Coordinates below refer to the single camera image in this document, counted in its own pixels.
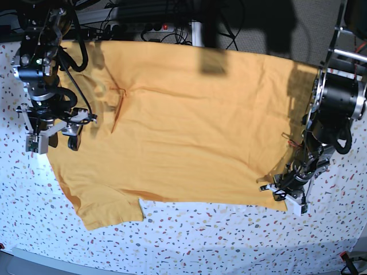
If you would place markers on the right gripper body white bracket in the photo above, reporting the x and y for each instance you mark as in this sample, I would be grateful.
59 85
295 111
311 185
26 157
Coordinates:
47 118

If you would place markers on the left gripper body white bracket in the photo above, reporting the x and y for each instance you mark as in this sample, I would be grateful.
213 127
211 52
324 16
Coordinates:
294 185

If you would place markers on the orange T-shirt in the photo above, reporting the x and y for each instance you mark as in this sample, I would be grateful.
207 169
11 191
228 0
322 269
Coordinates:
179 123

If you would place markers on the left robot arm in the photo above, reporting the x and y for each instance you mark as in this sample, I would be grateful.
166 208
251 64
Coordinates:
338 99

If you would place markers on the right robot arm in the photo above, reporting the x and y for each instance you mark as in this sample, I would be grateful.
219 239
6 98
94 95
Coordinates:
40 55

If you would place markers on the red clamp bottom right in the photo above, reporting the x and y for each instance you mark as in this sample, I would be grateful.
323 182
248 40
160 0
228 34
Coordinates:
349 267

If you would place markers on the terrazzo patterned tablecloth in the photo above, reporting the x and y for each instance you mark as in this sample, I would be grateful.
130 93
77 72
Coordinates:
177 237

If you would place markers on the black power strip red switch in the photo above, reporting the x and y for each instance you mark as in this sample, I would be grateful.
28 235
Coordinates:
132 27

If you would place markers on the white vertical post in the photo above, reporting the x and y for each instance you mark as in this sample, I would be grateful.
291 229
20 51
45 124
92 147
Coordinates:
197 34

